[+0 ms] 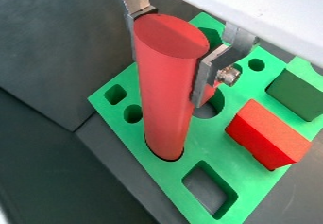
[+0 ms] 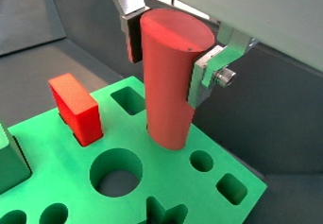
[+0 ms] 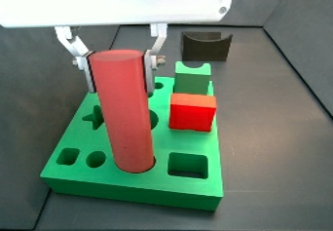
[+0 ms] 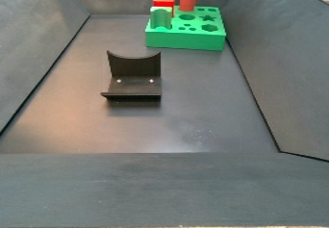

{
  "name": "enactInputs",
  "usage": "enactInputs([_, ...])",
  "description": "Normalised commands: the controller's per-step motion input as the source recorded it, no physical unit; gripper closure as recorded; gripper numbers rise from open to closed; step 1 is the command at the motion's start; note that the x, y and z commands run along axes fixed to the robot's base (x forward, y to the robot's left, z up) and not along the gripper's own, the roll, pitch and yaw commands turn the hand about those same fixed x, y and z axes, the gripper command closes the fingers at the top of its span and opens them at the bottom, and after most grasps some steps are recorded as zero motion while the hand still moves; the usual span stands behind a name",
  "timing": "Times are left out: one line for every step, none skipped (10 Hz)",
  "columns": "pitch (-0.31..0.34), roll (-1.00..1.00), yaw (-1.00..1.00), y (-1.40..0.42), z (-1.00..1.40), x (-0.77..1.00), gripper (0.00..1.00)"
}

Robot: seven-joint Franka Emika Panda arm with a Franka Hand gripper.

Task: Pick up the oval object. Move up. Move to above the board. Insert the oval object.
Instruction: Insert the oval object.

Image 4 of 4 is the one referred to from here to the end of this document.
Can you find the green foam shape board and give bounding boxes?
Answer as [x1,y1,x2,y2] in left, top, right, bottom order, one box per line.
[146,6,226,51]

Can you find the black curved holder stand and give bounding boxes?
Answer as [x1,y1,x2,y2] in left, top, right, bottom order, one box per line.
[100,51,162,99]

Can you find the green arch block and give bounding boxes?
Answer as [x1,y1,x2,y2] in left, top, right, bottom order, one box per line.
[150,7,173,29]

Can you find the red square block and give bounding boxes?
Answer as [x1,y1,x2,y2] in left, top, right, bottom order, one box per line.
[151,0,175,15]

